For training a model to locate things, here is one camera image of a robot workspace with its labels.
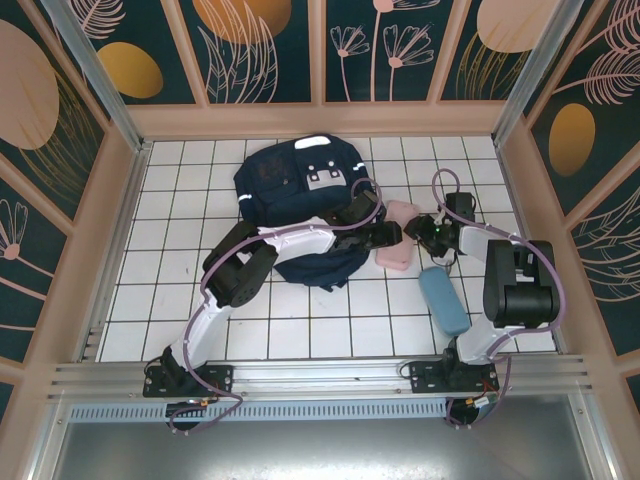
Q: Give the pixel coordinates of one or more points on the pink pencil case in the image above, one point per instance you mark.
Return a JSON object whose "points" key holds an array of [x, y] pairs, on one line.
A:
{"points": [[395, 260]]}

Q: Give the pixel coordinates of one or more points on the blue pencil case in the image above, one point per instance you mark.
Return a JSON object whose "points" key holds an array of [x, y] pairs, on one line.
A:
{"points": [[444, 302]]}

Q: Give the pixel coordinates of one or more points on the navy blue backpack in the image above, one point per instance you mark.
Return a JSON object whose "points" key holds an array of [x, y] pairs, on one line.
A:
{"points": [[290, 200]]}

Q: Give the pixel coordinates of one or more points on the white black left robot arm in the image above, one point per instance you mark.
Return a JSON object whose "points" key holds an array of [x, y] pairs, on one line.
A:
{"points": [[295, 240]]}

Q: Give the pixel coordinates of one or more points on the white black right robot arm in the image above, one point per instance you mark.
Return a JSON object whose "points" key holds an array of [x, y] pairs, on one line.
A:
{"points": [[520, 290]]}

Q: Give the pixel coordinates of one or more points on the grey metal plate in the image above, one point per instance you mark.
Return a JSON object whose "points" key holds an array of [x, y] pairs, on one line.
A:
{"points": [[320, 450]]}

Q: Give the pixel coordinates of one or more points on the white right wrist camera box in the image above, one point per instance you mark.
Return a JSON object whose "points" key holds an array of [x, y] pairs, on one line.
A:
{"points": [[441, 217]]}

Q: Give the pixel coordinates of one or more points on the aluminium floor side rail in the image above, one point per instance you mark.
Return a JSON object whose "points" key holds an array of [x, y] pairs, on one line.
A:
{"points": [[117, 240], [525, 240]]}

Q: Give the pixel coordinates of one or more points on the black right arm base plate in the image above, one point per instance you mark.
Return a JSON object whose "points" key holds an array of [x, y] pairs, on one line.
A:
{"points": [[425, 375]]}

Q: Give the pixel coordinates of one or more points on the aluminium mounting rail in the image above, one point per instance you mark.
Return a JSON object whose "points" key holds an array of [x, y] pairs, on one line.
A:
{"points": [[320, 375]]}

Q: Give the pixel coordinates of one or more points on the aluminium corner post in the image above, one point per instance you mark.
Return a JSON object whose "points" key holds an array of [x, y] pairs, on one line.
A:
{"points": [[100, 85], [540, 70]]}

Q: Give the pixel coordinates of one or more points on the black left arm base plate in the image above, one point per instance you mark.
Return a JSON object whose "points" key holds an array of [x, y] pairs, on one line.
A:
{"points": [[220, 380]]}

